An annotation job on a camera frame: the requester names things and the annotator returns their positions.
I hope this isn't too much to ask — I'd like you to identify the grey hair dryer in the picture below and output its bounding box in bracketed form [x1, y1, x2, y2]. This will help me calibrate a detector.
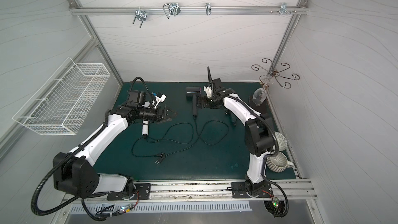
[186, 87, 201, 120]

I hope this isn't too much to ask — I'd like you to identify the grey dryer black cord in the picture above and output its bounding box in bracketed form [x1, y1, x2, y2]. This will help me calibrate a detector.
[167, 116, 230, 159]

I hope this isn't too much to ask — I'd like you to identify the green hair dryer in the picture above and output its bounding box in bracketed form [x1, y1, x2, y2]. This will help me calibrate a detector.
[225, 110, 237, 127]

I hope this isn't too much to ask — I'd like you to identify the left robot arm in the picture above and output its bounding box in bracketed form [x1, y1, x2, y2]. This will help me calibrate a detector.
[31, 88, 171, 216]

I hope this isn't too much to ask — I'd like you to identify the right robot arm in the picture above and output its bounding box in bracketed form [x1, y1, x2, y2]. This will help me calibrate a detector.
[202, 67, 289, 218]

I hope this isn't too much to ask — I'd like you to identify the white hair dryer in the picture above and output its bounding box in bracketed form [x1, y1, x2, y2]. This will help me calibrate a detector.
[142, 120, 149, 136]

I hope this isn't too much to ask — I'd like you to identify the black ornate jewelry stand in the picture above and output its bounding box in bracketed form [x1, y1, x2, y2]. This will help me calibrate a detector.
[251, 58, 301, 107]

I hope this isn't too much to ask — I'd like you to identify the metal hook clamp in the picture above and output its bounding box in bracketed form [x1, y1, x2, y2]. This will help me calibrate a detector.
[162, 3, 181, 19]
[269, 3, 296, 15]
[205, 3, 211, 16]
[132, 7, 147, 28]

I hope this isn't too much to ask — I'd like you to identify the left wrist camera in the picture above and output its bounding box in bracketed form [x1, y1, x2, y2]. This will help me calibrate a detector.
[152, 92, 166, 109]

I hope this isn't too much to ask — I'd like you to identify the white dryer black cord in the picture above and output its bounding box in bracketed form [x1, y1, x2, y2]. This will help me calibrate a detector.
[131, 122, 194, 165]

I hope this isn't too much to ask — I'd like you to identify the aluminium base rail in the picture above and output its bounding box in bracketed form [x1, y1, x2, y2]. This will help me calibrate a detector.
[62, 178, 318, 204]

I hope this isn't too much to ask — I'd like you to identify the white slotted cable duct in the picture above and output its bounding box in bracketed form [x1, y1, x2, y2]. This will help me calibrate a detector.
[69, 201, 252, 214]

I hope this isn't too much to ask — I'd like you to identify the white wire basket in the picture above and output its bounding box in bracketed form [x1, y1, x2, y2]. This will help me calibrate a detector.
[12, 58, 110, 136]

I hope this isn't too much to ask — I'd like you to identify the aluminium top rail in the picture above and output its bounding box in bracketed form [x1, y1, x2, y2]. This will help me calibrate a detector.
[69, 5, 309, 16]

